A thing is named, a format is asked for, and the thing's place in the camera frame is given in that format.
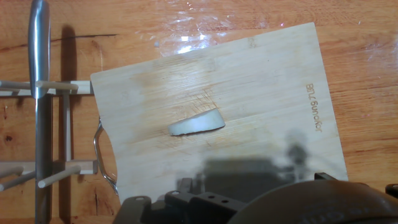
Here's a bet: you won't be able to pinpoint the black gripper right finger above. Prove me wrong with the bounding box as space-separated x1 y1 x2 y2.
313 172 398 200

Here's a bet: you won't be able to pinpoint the steel cleaver knife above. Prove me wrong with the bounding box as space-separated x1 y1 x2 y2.
27 0 53 224

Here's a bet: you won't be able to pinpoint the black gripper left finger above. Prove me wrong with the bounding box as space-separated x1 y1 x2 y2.
113 177 246 224

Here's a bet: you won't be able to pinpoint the wooden peg dish rack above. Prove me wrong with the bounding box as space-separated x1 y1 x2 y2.
0 79 99 191

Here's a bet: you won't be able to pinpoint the wooden cutting board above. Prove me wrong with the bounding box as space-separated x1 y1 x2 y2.
90 21 349 205

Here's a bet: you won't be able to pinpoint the white radish chunk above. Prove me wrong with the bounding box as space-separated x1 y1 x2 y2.
167 108 226 137

